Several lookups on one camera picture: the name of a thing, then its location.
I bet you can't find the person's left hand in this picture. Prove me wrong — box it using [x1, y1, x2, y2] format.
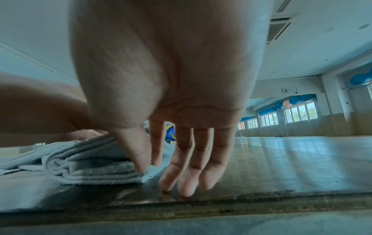
[0, 71, 110, 148]

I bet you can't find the person's right hand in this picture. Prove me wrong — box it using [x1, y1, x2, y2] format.
[69, 0, 275, 198]

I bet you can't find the grey terry towel checkered stripe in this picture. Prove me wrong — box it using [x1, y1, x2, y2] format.
[41, 133, 175, 185]

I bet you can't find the ceiling air conditioner vent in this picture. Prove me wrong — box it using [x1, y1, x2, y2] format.
[265, 14, 300, 45]

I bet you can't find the row of blue pink balloons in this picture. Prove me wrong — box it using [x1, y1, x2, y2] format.
[241, 69, 372, 122]

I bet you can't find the row of windows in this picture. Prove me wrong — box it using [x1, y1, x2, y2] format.
[236, 101, 319, 130]

